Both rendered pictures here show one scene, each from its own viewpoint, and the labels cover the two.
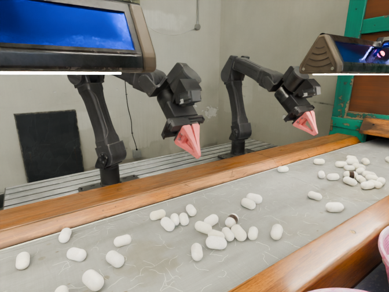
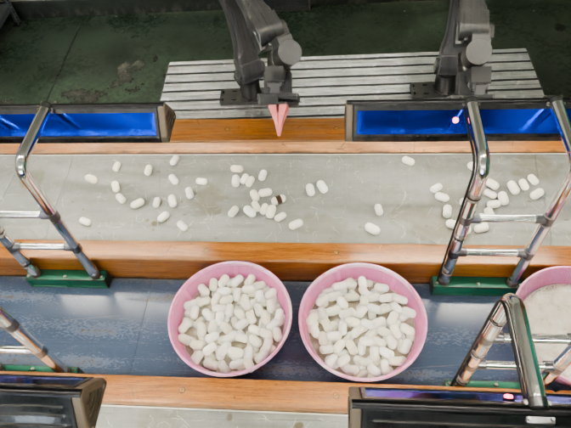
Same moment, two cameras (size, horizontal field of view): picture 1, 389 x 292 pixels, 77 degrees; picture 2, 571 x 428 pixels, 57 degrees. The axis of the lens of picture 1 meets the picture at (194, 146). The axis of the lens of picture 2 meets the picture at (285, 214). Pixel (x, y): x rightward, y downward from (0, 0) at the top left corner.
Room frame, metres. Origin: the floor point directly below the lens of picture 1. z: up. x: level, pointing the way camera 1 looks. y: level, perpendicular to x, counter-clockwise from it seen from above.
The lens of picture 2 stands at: (-0.16, -0.63, 1.79)
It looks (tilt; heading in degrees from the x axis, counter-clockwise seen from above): 53 degrees down; 41
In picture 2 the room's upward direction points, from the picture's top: 6 degrees counter-clockwise
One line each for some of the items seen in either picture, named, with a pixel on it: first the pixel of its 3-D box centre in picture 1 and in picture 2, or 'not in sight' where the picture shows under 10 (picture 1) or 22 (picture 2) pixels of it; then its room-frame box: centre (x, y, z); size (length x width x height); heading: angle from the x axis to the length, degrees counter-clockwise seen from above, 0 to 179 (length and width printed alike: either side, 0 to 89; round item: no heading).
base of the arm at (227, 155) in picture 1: (238, 147); (445, 81); (1.12, -0.21, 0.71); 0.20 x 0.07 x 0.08; 125
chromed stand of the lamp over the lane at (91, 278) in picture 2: not in sight; (43, 202); (0.06, 0.28, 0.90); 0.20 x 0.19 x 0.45; 123
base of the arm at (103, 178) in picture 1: (110, 175); (250, 87); (0.77, 0.29, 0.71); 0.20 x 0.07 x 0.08; 125
